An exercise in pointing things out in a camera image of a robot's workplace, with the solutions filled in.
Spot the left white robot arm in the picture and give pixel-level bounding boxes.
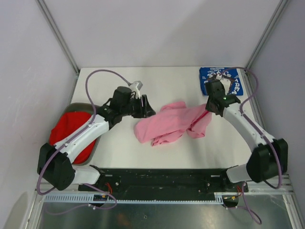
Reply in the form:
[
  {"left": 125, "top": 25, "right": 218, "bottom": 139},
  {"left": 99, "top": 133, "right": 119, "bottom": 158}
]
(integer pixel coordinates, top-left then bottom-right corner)
[{"left": 37, "top": 86, "right": 156, "bottom": 191}]

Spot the pink t shirt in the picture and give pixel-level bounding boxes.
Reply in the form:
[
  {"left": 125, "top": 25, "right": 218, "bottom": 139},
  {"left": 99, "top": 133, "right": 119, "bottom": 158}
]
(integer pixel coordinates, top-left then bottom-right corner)
[{"left": 134, "top": 101, "right": 212, "bottom": 146}]

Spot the red t shirt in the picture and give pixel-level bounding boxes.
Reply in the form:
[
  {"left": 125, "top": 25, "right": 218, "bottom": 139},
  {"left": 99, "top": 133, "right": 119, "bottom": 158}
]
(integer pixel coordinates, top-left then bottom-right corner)
[{"left": 49, "top": 112, "right": 96, "bottom": 165}]

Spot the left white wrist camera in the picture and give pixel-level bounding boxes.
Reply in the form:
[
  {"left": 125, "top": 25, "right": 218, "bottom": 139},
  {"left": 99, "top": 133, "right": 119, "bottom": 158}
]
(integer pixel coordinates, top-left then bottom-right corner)
[{"left": 129, "top": 81, "right": 143, "bottom": 99}]

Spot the left aluminium frame post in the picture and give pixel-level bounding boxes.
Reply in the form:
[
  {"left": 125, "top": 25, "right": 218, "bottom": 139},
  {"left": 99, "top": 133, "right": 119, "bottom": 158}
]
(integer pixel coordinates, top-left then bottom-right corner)
[{"left": 35, "top": 0, "right": 80, "bottom": 75}]

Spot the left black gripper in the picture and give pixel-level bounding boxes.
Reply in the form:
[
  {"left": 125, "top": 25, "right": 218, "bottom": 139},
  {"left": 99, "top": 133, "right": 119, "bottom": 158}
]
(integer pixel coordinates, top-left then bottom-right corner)
[{"left": 121, "top": 95, "right": 155, "bottom": 119}]

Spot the right aluminium frame post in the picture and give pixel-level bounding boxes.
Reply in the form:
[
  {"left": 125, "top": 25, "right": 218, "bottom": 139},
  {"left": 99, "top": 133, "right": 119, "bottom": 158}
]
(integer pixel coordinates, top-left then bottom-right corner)
[{"left": 245, "top": 0, "right": 291, "bottom": 68}]

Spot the grey plastic tray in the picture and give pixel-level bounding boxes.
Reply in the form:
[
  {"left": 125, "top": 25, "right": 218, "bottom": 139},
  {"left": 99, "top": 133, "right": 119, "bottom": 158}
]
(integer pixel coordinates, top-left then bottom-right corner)
[{"left": 61, "top": 103, "right": 100, "bottom": 166}]

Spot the white slotted cable duct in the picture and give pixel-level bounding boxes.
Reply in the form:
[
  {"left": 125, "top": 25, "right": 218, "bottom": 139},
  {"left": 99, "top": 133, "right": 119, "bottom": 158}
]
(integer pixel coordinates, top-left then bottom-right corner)
[{"left": 42, "top": 192, "right": 239, "bottom": 205}]

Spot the aluminium frame post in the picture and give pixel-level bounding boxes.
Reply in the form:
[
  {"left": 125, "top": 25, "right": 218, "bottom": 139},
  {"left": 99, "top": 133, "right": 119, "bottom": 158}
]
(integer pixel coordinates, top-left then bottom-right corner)
[
  {"left": 35, "top": 0, "right": 80, "bottom": 75},
  {"left": 245, "top": 0, "right": 291, "bottom": 68}
]

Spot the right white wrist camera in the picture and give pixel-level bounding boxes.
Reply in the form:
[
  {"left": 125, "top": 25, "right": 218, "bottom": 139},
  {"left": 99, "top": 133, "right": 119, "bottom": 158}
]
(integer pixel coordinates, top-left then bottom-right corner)
[{"left": 216, "top": 74, "right": 231, "bottom": 93}]

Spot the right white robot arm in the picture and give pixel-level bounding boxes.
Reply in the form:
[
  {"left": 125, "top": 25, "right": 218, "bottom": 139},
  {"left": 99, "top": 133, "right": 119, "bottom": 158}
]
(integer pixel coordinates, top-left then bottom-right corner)
[{"left": 205, "top": 80, "right": 288, "bottom": 191}]

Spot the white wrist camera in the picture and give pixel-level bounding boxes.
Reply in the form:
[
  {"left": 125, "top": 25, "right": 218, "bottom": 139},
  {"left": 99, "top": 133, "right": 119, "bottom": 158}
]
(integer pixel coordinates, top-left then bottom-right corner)
[
  {"left": 129, "top": 81, "right": 143, "bottom": 99},
  {"left": 216, "top": 74, "right": 231, "bottom": 93}
]

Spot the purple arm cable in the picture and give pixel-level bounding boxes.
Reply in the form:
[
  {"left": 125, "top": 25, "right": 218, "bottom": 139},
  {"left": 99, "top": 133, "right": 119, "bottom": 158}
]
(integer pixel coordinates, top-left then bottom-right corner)
[
  {"left": 37, "top": 69, "right": 132, "bottom": 194},
  {"left": 215, "top": 67, "right": 285, "bottom": 189}
]

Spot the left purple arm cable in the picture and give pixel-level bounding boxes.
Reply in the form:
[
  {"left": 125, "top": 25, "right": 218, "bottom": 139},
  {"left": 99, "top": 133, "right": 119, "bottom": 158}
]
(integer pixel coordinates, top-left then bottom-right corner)
[{"left": 37, "top": 69, "right": 132, "bottom": 194}]

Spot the folded blue printed t shirt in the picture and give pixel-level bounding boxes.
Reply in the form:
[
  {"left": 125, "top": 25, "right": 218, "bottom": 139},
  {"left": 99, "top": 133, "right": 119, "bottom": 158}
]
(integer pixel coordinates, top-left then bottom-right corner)
[{"left": 199, "top": 67, "right": 244, "bottom": 96}]

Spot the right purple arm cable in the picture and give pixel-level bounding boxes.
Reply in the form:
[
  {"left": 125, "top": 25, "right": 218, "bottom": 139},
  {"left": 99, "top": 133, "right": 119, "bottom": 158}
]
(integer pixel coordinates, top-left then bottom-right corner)
[{"left": 215, "top": 67, "right": 285, "bottom": 189}]

